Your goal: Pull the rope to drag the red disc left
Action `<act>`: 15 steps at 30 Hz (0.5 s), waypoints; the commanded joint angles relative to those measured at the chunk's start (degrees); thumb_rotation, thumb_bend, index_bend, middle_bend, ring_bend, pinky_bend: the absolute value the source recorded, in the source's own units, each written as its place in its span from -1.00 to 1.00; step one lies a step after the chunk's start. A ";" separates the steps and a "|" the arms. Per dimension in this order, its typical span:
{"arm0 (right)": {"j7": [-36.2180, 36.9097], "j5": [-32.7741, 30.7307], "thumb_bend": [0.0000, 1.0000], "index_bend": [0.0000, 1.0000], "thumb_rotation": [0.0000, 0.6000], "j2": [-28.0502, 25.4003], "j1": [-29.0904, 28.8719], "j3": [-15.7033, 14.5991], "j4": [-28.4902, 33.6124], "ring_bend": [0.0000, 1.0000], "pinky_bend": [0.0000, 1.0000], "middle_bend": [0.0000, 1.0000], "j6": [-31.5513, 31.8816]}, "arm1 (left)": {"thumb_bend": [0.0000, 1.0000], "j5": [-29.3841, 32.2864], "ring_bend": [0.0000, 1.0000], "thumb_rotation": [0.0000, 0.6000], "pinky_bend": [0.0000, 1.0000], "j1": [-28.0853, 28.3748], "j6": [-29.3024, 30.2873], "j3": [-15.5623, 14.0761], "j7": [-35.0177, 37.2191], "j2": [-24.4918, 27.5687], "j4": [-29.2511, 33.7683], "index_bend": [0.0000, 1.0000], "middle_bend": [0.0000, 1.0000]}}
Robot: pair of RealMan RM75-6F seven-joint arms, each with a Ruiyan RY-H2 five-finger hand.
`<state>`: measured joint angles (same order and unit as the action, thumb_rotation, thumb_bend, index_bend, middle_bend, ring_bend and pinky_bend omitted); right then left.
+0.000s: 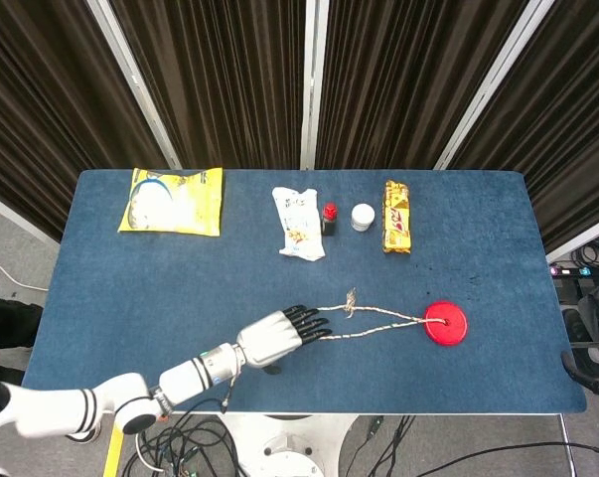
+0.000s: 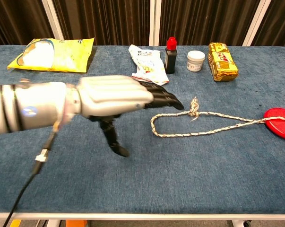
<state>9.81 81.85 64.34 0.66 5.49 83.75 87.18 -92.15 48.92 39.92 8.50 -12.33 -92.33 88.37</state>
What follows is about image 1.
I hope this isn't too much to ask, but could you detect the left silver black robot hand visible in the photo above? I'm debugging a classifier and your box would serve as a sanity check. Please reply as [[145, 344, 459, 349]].
[[234, 303, 333, 375]]

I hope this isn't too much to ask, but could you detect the red round disc with hole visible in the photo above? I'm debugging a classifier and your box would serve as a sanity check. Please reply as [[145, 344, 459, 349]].
[[423, 299, 469, 348]]

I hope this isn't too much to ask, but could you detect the yellow white snack bag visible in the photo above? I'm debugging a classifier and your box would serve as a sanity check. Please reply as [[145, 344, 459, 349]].
[[117, 167, 225, 238]]

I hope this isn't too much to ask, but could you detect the blue fabric table cover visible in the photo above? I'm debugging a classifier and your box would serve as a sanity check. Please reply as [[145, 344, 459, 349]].
[[22, 169, 588, 414]]

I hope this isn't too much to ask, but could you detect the white crumpled snack packet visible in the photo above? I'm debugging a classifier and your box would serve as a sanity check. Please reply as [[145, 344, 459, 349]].
[[271, 186, 326, 261]]

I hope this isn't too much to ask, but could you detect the dark bottle with red cap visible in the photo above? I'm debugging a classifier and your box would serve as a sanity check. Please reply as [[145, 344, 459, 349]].
[[321, 202, 340, 237]]

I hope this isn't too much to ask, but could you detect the small white round jar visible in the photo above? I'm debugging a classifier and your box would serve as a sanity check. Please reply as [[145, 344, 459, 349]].
[[351, 204, 376, 233]]

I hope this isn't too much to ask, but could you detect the gold yellow wrapped snack pack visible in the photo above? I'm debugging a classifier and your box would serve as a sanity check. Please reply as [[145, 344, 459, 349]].
[[381, 179, 413, 255]]

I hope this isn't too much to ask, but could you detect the dark brown pleated curtain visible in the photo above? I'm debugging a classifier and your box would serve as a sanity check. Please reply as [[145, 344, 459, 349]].
[[316, 0, 529, 170], [0, 0, 169, 244], [108, 0, 310, 170], [450, 0, 599, 254]]

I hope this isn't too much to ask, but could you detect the black power strip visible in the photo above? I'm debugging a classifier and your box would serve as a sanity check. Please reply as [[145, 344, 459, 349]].
[[549, 264, 599, 280]]

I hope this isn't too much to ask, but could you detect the braided wrist cable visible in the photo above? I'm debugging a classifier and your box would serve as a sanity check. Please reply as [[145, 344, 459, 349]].
[[220, 347, 243, 414]]

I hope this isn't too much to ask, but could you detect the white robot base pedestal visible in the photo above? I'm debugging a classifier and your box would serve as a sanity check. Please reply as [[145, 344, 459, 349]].
[[218, 412, 356, 477]]

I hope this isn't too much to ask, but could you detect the black tangled cable bundle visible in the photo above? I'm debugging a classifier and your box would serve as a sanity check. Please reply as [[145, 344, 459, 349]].
[[122, 411, 248, 477]]

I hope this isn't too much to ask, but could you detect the white metal frame post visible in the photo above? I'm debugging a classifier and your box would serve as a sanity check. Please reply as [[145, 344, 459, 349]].
[[85, 0, 184, 171], [433, 0, 558, 171], [300, 0, 330, 171]]

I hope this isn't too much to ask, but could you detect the long black floor cable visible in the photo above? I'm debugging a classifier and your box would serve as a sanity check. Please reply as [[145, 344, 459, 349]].
[[342, 414, 599, 477]]

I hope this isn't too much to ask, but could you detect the white floor cable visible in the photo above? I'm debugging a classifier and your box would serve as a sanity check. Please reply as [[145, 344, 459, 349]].
[[0, 261, 50, 292]]

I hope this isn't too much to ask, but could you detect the white metal table frame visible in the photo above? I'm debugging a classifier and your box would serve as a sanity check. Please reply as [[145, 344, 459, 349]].
[[169, 409, 578, 477]]

